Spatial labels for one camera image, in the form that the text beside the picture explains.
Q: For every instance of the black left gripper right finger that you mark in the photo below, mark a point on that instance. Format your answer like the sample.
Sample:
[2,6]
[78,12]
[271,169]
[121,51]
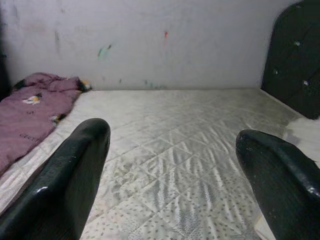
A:
[282,190]

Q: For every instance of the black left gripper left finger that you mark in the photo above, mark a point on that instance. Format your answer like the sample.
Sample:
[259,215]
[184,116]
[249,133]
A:
[57,187]

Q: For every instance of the mauve cartoon print blanket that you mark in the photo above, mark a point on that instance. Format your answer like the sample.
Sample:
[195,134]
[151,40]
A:
[32,112]

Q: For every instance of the quilted grey mattress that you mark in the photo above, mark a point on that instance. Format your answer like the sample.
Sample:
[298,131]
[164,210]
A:
[162,137]

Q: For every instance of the black tufted headboard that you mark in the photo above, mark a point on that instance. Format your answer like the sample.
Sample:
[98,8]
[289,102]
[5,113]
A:
[295,62]

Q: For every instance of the large black furniture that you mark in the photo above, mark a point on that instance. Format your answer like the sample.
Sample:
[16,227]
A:
[3,62]

